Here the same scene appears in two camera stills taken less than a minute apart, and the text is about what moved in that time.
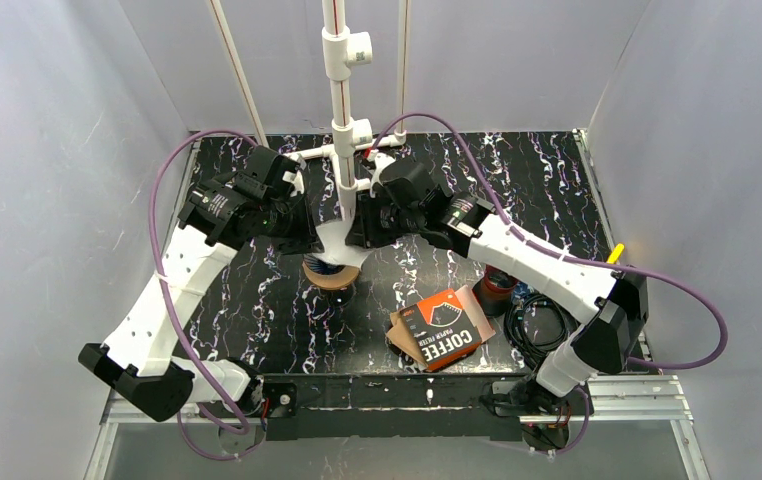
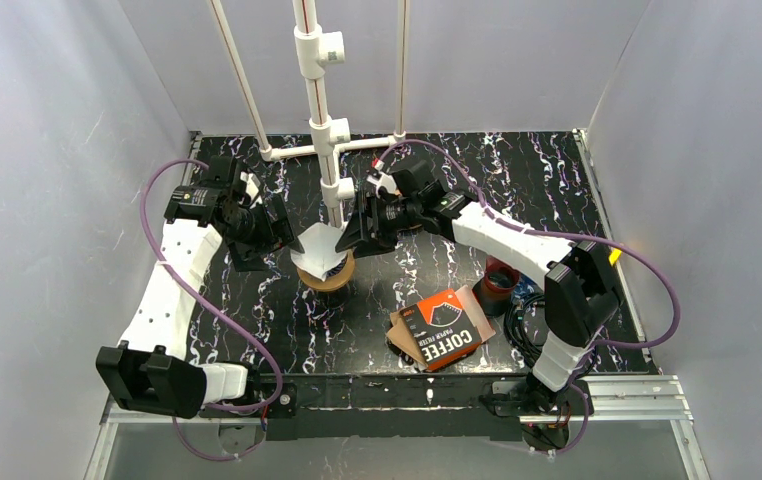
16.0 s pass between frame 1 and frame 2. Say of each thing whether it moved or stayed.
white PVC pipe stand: moved
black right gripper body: stayed
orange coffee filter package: stayed
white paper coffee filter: moved
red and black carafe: stayed
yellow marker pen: stayed
